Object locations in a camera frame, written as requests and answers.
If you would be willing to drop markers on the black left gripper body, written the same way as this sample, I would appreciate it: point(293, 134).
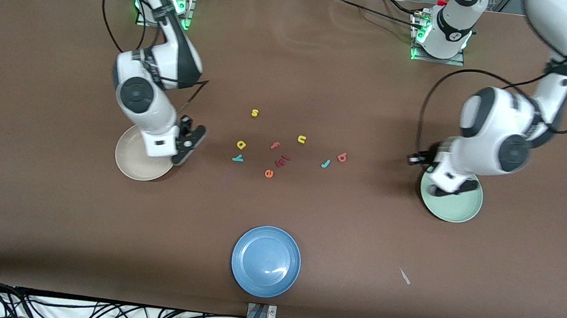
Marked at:
point(427, 158)

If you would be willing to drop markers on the yellow foam letter d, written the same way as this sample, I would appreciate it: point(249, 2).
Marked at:
point(237, 144)

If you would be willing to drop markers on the teal foam letter y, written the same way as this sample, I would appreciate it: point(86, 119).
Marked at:
point(238, 158)

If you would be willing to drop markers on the teal foam letter j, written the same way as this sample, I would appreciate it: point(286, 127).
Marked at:
point(325, 163)

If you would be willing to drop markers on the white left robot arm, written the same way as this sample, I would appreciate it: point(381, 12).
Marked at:
point(497, 129)

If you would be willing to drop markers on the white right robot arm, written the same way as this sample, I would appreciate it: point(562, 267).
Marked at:
point(137, 93)

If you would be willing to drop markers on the green plate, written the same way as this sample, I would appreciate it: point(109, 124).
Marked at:
point(460, 209)

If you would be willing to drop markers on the beige brown plate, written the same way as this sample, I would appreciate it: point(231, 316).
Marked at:
point(130, 161)

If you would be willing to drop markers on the yellow foam letter s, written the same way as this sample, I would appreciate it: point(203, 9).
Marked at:
point(254, 113)

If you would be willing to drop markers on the pink foam letter f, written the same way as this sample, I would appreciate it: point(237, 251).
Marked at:
point(275, 145)

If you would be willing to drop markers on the orange foam letter e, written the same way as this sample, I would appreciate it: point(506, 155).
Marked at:
point(269, 174)

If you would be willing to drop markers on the dark red foam letter k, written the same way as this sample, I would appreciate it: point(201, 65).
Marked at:
point(280, 163)

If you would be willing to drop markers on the yellow foam letter u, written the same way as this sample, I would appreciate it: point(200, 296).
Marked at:
point(298, 139)

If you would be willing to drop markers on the small white paper scrap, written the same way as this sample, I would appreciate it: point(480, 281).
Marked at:
point(404, 276)

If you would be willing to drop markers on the brown table cover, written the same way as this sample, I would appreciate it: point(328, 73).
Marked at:
point(293, 65)

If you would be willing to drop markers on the blue plate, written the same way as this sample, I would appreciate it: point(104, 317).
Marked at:
point(266, 262)

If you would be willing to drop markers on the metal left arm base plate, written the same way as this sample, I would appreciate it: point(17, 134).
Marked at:
point(441, 61)

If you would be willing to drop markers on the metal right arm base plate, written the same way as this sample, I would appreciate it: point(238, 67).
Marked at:
point(189, 17)

